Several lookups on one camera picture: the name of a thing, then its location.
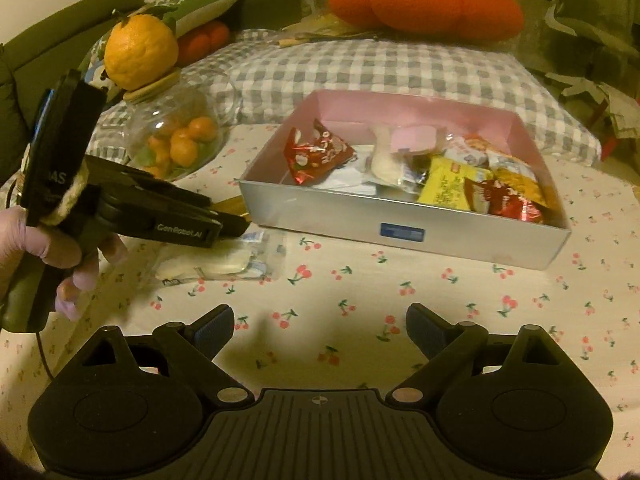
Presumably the tan cord wrap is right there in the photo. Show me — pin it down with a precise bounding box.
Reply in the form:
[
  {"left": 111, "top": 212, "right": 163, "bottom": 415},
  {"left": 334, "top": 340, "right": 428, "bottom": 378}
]
[{"left": 39, "top": 166, "right": 92, "bottom": 227}]

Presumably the monkey plush toy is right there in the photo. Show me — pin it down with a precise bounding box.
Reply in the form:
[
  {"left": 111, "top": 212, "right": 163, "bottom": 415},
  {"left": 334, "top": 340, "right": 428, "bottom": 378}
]
[{"left": 85, "top": 55, "right": 118, "bottom": 96}]

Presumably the white snack packet red print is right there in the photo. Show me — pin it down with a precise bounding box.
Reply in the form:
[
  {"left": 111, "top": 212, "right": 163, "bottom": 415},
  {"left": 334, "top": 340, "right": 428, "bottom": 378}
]
[{"left": 444, "top": 134, "right": 493, "bottom": 167}]

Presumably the person's left hand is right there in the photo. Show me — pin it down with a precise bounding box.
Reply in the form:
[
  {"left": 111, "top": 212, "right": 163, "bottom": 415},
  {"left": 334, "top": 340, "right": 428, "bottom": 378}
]
[{"left": 0, "top": 206, "right": 127, "bottom": 322}]

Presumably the plain white snack packet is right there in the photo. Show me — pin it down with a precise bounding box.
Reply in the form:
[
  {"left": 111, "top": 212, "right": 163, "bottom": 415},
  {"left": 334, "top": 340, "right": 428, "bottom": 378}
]
[{"left": 312, "top": 144, "right": 378, "bottom": 196}]

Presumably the green snowflake cushion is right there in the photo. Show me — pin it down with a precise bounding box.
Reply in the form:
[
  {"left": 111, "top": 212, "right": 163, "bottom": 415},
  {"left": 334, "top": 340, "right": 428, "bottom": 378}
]
[{"left": 115, "top": 0, "right": 248, "bottom": 36}]

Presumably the orange snack packet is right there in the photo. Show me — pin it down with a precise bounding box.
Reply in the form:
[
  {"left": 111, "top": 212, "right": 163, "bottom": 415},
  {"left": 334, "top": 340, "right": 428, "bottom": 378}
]
[{"left": 492, "top": 166, "right": 549, "bottom": 208}]

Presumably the glass jar of small oranges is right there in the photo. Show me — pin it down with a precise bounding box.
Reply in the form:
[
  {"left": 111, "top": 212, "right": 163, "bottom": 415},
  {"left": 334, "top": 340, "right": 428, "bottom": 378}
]
[{"left": 122, "top": 72, "right": 236, "bottom": 183}]

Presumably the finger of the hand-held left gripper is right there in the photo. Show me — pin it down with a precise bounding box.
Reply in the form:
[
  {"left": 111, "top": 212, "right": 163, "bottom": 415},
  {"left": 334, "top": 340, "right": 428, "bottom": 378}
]
[
  {"left": 210, "top": 212, "right": 251, "bottom": 242},
  {"left": 85, "top": 154, "right": 214, "bottom": 210}
]

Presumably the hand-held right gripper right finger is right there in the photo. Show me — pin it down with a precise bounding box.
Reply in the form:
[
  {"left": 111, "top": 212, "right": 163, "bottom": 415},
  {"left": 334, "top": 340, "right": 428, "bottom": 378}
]
[{"left": 385, "top": 302, "right": 591, "bottom": 407}]

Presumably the yellow plastic wrapper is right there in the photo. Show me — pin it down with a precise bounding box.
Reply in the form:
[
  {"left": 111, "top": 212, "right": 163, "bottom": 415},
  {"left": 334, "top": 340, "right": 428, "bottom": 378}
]
[{"left": 277, "top": 15, "right": 381, "bottom": 48}]

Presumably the white grey desk chair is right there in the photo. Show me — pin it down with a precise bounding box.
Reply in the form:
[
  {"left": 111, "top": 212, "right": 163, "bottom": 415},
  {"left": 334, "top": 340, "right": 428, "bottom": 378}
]
[{"left": 542, "top": 0, "right": 601, "bottom": 36}]

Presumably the large orange fruit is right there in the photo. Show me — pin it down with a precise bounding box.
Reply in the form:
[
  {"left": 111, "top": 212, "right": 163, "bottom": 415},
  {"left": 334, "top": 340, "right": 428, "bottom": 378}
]
[{"left": 104, "top": 14, "right": 181, "bottom": 103}]

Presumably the grey checked pillow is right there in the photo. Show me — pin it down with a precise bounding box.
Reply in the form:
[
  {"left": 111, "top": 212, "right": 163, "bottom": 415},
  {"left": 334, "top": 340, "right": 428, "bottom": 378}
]
[
  {"left": 87, "top": 102, "right": 131, "bottom": 161},
  {"left": 177, "top": 29, "right": 602, "bottom": 167}
]

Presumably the long gold packet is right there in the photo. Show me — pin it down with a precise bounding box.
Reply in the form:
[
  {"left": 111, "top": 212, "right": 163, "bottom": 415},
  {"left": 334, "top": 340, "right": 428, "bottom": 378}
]
[{"left": 210, "top": 195, "right": 251, "bottom": 221}]

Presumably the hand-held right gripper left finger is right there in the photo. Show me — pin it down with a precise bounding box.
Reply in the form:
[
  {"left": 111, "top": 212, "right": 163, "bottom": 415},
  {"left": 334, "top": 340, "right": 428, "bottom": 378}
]
[{"left": 50, "top": 304, "right": 256, "bottom": 408}]

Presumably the crumpled paper sheet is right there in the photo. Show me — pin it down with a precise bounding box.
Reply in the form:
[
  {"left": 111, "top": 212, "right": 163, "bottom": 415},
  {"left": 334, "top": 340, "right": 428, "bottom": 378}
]
[{"left": 545, "top": 70, "right": 640, "bottom": 141}]

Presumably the yellow snack packet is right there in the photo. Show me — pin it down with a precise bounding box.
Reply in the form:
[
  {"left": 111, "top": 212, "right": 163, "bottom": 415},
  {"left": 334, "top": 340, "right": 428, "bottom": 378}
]
[{"left": 416, "top": 154, "right": 493, "bottom": 212}]

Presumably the orange pumpkin cushion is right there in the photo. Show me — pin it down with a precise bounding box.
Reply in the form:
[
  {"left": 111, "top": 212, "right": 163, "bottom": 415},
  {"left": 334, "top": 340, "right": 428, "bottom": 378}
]
[{"left": 327, "top": 0, "right": 525, "bottom": 41}]

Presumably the small orange cushion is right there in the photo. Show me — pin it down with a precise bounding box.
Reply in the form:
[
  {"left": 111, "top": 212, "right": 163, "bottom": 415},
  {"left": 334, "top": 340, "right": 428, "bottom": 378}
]
[{"left": 175, "top": 21, "right": 232, "bottom": 66}]

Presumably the silver box with pink inside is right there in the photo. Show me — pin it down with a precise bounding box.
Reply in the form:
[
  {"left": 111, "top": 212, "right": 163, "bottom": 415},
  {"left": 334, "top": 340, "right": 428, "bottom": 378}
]
[{"left": 238, "top": 89, "right": 572, "bottom": 272}]

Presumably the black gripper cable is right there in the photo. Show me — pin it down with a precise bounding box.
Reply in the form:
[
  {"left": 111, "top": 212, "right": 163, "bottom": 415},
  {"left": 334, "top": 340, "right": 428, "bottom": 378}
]
[{"left": 34, "top": 330, "right": 57, "bottom": 382}]

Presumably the silver blue snack packet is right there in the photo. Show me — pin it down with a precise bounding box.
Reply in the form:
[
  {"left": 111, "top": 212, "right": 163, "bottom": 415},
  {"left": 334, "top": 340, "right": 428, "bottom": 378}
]
[{"left": 400, "top": 160, "right": 431, "bottom": 193}]

